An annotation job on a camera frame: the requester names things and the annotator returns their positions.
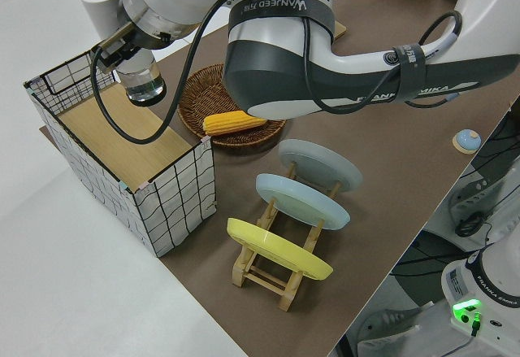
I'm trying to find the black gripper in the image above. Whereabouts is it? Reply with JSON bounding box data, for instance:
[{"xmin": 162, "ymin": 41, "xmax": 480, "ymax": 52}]
[{"xmin": 91, "ymin": 31, "xmax": 164, "ymax": 75}]

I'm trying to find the brown wicker basket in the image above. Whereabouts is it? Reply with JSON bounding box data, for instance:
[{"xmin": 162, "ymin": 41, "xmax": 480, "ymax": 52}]
[{"xmin": 177, "ymin": 63, "xmax": 288, "ymax": 150}]

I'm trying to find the yellow corn cob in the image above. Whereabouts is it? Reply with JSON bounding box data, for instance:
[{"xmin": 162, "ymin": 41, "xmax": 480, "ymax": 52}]
[{"xmin": 202, "ymin": 111, "xmax": 267, "ymax": 137}]

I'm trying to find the wooden mug rack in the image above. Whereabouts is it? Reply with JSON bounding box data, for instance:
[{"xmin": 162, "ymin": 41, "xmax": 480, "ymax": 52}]
[{"xmin": 332, "ymin": 0, "xmax": 354, "ymax": 43}]

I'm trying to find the grey plate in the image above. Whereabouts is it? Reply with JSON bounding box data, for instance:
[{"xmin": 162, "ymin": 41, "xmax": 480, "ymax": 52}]
[{"xmin": 278, "ymin": 138, "xmax": 363, "ymax": 194}]

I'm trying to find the light blue plate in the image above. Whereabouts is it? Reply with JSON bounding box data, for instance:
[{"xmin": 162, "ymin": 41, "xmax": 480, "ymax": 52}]
[{"xmin": 254, "ymin": 172, "xmax": 351, "ymax": 231}]

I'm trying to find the yellow plate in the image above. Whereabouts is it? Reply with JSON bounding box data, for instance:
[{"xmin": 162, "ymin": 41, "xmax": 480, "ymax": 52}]
[{"xmin": 226, "ymin": 217, "xmax": 335, "ymax": 281}]

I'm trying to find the wooden plate rack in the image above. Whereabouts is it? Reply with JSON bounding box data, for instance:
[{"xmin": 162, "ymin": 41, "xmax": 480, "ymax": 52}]
[{"xmin": 231, "ymin": 160, "xmax": 342, "ymax": 312}]

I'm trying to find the brown table mat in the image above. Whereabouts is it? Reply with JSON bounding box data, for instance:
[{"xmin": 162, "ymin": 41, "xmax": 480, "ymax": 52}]
[{"xmin": 39, "ymin": 0, "xmax": 520, "ymax": 357}]

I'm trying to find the blue round bell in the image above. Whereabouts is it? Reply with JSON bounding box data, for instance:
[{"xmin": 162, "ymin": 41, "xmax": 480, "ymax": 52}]
[{"xmin": 453, "ymin": 128, "xmax": 483, "ymax": 155}]

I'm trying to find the wire grid wooden shelf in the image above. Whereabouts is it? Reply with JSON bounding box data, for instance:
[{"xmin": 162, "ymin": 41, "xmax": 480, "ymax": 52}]
[{"xmin": 23, "ymin": 50, "xmax": 219, "ymax": 259}]

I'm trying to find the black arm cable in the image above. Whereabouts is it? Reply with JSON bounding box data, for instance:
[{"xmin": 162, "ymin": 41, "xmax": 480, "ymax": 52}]
[{"xmin": 89, "ymin": 0, "xmax": 464, "ymax": 145}]

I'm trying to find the black cable bundle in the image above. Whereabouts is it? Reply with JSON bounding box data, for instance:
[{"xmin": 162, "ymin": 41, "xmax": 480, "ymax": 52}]
[{"xmin": 454, "ymin": 128, "xmax": 520, "ymax": 239}]

